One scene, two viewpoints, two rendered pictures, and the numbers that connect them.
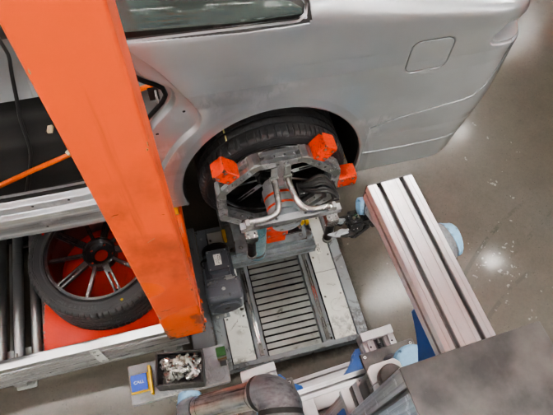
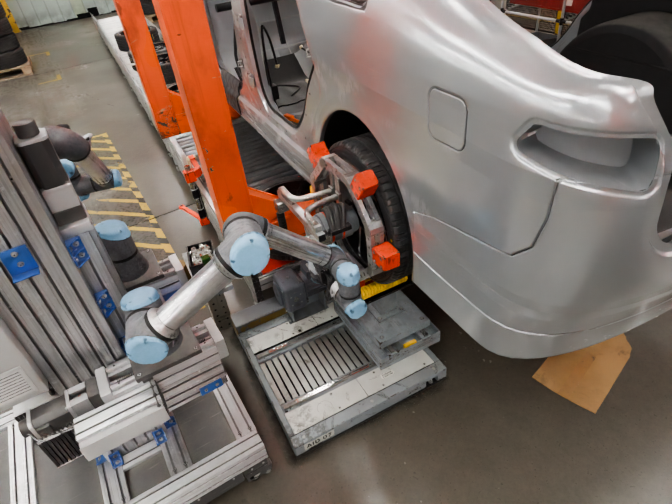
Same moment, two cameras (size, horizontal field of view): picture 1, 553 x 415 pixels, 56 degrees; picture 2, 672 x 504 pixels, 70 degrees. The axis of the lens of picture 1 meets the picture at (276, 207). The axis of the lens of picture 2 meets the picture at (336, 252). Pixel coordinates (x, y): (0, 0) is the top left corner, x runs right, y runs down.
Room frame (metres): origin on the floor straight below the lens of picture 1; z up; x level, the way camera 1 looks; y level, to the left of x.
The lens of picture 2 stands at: (0.97, -1.72, 2.01)
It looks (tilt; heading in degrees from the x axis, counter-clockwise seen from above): 37 degrees down; 84
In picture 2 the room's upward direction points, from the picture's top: 7 degrees counter-clockwise
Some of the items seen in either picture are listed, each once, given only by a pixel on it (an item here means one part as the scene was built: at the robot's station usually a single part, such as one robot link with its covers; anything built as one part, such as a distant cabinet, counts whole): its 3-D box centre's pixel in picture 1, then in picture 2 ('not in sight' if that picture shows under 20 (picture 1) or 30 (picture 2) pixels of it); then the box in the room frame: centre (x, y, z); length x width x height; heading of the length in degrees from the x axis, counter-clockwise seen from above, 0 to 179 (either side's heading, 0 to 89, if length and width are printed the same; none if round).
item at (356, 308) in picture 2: not in sight; (351, 302); (1.12, -0.51, 0.85); 0.11 x 0.08 x 0.09; 108
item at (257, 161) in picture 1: (276, 189); (345, 220); (1.20, 0.00, 0.85); 0.54 x 0.07 x 0.54; 108
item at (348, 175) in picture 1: (344, 174); (385, 256); (1.30, -0.30, 0.85); 0.09 x 0.08 x 0.07; 108
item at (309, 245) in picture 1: (265, 230); (384, 320); (1.36, 0.05, 0.13); 0.50 x 0.36 x 0.10; 108
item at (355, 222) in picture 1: (360, 221); (330, 276); (1.07, -0.36, 0.86); 0.12 x 0.08 x 0.09; 108
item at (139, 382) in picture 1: (139, 382); not in sight; (0.41, 0.54, 0.47); 0.07 x 0.07 x 0.02; 18
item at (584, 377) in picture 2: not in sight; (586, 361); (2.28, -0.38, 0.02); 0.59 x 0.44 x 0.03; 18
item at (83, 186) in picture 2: not in sight; (80, 186); (0.12, 0.21, 1.12); 0.11 x 0.08 x 0.11; 7
